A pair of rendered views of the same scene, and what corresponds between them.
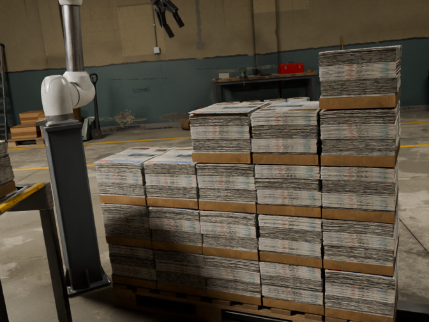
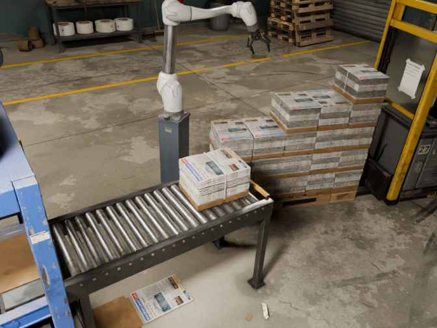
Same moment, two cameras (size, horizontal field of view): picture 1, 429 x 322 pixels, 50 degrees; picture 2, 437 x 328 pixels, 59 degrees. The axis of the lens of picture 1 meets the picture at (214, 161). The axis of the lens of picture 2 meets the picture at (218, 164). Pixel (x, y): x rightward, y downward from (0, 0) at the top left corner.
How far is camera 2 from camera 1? 265 cm
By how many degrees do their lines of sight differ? 42
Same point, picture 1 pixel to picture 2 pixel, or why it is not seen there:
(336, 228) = (346, 153)
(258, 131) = (324, 116)
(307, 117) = (348, 107)
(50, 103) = (177, 104)
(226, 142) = (307, 122)
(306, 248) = (332, 164)
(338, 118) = (360, 107)
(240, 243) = (301, 168)
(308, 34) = not seen: outside the picture
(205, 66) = not seen: outside the picture
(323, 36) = not seen: outside the picture
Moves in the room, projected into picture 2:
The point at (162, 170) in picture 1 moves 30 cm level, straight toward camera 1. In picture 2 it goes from (266, 140) to (296, 153)
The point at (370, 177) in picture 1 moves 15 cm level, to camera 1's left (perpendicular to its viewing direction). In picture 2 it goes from (365, 131) to (356, 135)
